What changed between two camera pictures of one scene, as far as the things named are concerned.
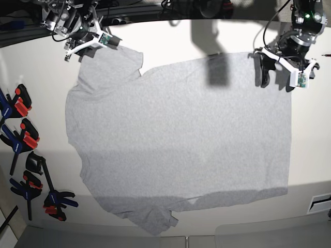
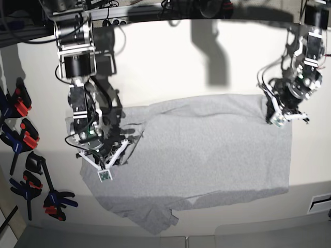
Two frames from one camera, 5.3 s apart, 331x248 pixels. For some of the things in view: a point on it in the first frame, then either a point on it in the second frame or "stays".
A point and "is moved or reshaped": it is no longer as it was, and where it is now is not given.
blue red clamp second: x=28 y=140 stays
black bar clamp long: x=55 y=200 stays
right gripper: x=289 y=55 -> x=280 y=96
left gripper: x=78 y=37 -> x=103 y=154
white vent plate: x=319 y=203 stays
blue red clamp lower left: x=30 y=189 stays
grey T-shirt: x=200 y=133 is moved or reshaped
